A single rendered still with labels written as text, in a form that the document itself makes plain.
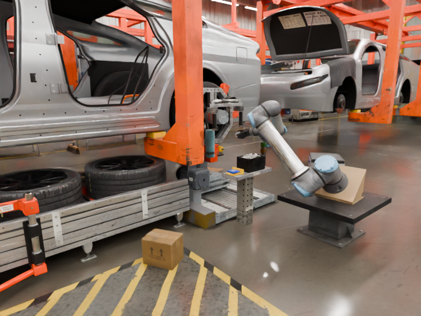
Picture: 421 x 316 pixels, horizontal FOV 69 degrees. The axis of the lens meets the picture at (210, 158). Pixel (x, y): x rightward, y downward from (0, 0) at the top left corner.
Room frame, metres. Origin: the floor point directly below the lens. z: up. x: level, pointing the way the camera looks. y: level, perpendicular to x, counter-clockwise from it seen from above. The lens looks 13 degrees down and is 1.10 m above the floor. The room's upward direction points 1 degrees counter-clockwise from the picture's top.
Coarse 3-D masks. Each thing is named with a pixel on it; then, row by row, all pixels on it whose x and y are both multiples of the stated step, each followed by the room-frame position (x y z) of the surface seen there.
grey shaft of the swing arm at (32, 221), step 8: (32, 192) 1.63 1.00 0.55; (32, 216) 1.60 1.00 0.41; (24, 224) 1.61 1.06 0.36; (32, 224) 1.60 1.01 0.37; (40, 224) 1.67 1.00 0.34; (24, 232) 1.61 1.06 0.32; (32, 232) 1.59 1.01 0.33; (40, 232) 1.66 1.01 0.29; (32, 240) 1.60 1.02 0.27; (40, 240) 1.66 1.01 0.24; (32, 248) 1.63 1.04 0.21; (40, 248) 1.63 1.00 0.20; (32, 256) 1.61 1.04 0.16; (40, 256) 1.61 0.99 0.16; (40, 264) 1.61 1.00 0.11
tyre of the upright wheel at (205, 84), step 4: (204, 84) 3.01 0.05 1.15; (208, 84) 3.04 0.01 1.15; (212, 84) 3.08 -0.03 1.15; (172, 96) 3.02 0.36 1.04; (172, 100) 2.98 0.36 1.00; (172, 104) 2.94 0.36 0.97; (172, 108) 2.93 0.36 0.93; (172, 112) 2.91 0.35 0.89; (172, 116) 2.91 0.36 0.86; (172, 120) 2.91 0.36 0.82; (172, 124) 2.93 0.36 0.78; (224, 124) 3.19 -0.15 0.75
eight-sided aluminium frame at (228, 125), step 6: (204, 90) 2.90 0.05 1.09; (210, 90) 2.95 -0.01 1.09; (216, 90) 3.00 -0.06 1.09; (222, 90) 3.05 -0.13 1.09; (222, 96) 3.07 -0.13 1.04; (228, 102) 3.11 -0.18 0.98; (228, 108) 3.17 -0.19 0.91; (228, 114) 3.17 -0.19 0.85; (228, 120) 3.18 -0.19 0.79; (228, 126) 3.12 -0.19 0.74; (222, 132) 3.12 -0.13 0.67; (216, 138) 3.08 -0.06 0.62; (222, 138) 3.07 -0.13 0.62; (204, 144) 2.90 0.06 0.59
